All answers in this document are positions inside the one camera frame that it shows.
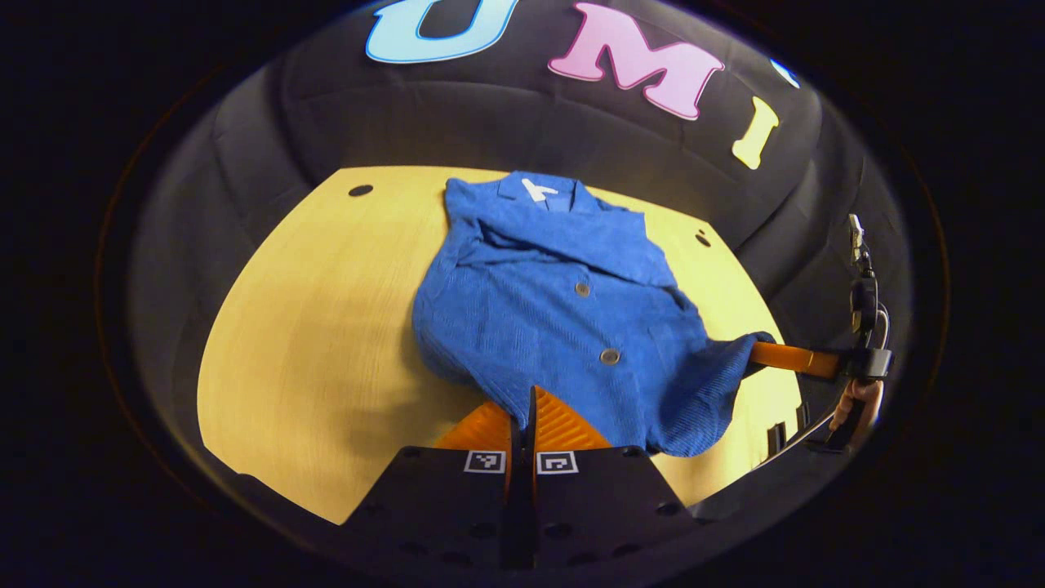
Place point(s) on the blue button shirt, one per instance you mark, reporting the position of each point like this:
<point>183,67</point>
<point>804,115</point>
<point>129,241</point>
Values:
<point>555,327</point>

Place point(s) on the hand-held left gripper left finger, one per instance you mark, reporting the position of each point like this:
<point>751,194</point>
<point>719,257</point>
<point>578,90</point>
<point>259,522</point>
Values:
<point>441,506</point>

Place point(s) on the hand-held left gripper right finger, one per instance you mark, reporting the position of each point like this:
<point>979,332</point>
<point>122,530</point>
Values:
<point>596,506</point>

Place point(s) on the black backdrop cloth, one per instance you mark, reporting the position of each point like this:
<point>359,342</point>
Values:
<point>490,114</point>

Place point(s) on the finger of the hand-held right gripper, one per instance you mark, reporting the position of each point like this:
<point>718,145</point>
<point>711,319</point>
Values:
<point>796,359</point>

